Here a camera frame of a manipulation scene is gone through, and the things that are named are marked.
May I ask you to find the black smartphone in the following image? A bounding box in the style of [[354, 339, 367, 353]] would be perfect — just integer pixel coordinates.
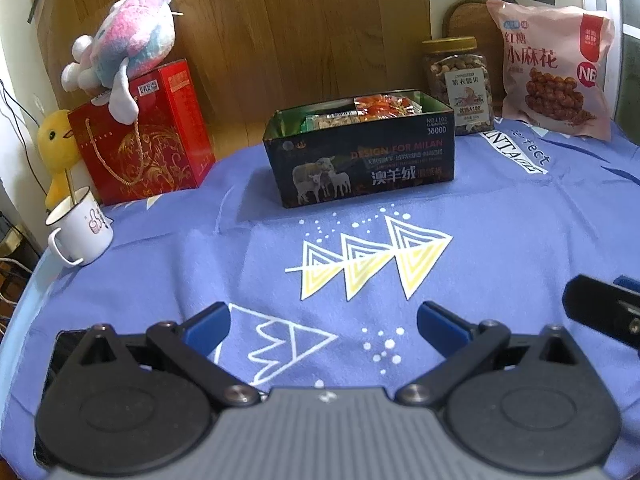
[[32, 329, 101, 467]]

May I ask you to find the dark printed storage box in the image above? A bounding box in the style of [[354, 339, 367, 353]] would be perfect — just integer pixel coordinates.
[[263, 87, 457, 209]]

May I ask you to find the yellow duck plush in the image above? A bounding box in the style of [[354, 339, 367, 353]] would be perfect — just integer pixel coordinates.
[[36, 109, 82, 212]]

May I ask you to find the black cable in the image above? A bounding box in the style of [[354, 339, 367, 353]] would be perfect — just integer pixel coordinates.
[[0, 80, 41, 133]]

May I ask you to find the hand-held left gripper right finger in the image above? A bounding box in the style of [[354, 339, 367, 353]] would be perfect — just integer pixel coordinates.
[[396, 301, 591, 406]]

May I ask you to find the pink blue plush toy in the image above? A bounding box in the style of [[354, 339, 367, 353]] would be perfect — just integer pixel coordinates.
[[61, 0, 184, 124]]

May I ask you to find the orange snack packet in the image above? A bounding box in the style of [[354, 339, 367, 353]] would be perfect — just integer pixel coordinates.
[[353, 91, 424, 122]]

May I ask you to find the dark cable clutter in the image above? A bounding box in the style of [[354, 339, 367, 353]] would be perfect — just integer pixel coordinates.
[[0, 210, 32, 323]]

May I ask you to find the white enamel mug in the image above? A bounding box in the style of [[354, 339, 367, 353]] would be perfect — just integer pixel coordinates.
[[46, 186, 115, 267]]

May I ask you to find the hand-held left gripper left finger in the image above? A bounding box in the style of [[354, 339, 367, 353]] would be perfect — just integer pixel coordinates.
[[57, 302, 262, 407]]

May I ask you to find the brown wooden board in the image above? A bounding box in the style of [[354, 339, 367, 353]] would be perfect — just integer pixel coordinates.
[[36, 0, 448, 151]]

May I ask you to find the blue printed tablecloth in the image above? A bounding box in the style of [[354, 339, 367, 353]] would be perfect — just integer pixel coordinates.
[[0, 115, 640, 480]]

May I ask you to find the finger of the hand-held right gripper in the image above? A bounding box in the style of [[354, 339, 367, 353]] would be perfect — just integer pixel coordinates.
[[561, 274, 640, 350]]

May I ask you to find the pink snack bag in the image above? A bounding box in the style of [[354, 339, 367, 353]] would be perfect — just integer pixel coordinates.
[[486, 0, 616, 142]]

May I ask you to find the green snack packet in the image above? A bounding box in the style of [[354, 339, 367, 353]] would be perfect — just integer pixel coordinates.
[[301, 111, 362, 134]]

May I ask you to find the clear nut jar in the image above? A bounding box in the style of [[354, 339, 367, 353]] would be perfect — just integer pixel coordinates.
[[421, 36, 495, 137]]

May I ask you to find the red gift bag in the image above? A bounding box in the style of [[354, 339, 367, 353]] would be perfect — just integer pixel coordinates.
[[67, 59, 217, 206]]

